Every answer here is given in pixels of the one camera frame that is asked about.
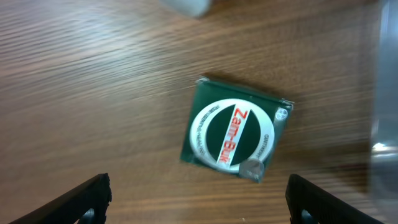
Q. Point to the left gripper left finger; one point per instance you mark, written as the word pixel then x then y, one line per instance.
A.
pixel 86 203

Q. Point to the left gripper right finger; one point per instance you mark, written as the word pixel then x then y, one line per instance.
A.
pixel 309 203

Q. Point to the clear plastic container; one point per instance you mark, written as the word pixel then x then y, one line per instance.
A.
pixel 383 162

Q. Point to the green Zam-Buk ointment box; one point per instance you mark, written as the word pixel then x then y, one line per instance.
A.
pixel 234 130

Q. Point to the white spray bottle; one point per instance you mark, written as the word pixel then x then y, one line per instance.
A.
pixel 190 8

